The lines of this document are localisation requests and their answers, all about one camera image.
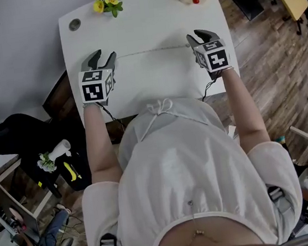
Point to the black side table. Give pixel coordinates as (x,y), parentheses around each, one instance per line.
(80,181)

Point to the white frame shelf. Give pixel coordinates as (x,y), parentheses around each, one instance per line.
(15,198)

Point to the small red ball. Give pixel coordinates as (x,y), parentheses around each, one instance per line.
(196,0)

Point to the person's left forearm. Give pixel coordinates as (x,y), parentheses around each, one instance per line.
(98,143)

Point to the person's right forearm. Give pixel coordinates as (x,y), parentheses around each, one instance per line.
(242,108)

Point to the yellow flowers in white pot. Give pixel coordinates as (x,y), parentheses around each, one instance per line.
(108,1)

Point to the white vase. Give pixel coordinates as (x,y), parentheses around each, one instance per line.
(59,149)

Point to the black office chair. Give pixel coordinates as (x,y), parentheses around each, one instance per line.
(13,131)

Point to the white flower bunch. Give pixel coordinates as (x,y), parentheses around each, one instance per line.
(47,163)

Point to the grey round desk grommet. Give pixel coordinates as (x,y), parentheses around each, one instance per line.
(74,24)

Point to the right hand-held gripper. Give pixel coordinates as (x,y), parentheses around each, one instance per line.
(215,57)

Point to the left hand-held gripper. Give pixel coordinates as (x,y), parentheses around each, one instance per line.
(92,91)

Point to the person's white shirt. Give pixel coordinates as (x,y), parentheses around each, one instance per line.
(187,171)

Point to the yellow banana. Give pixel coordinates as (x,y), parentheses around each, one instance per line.
(71,171)

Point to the black floor mat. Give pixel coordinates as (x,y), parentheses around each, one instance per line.
(246,3)

